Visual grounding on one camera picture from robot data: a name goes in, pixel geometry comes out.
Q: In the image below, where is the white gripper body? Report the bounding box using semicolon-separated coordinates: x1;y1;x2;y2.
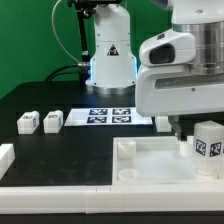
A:
135;65;224;117

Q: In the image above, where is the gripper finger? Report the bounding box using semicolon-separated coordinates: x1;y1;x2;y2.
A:
168;115;187;141

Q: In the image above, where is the white square tabletop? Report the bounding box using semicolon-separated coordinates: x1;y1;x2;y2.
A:
112;136;224;185

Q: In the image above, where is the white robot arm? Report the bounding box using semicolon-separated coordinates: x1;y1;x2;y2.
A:
87;0;224;136

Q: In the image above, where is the white sheet with markers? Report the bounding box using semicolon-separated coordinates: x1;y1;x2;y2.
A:
65;107;153;126

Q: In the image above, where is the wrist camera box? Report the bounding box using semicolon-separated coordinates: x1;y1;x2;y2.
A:
139;29;196;67

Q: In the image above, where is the white front rail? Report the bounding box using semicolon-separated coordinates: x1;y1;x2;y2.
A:
0;183;224;214

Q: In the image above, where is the white rail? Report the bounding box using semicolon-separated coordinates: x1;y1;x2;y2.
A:
0;183;224;214
0;144;15;180

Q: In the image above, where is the black cable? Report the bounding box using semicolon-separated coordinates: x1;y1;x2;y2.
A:
45;64;91;83

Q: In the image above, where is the grey cable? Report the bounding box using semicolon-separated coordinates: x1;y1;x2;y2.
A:
51;0;83;64

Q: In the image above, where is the white left rail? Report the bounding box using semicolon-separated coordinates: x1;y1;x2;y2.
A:
0;144;15;180

